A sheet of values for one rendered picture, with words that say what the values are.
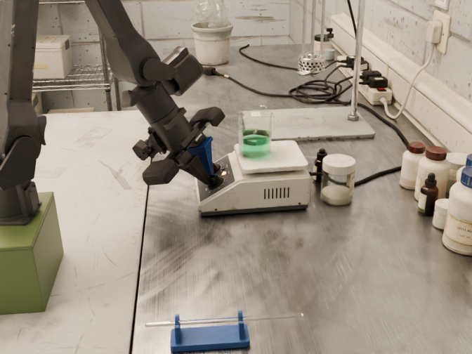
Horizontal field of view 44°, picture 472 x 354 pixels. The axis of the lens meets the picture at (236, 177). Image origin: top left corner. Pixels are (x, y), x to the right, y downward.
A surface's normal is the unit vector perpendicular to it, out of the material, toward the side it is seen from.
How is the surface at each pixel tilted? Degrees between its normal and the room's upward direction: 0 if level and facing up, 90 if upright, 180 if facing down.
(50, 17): 90
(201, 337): 0
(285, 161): 0
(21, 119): 61
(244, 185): 90
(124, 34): 90
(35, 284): 90
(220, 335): 0
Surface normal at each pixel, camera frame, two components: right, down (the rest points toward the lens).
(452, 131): -1.00, 0.05
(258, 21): 0.08, 0.43
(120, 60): -0.63, 0.56
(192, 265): -0.01, -0.90
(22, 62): 0.75, 0.28
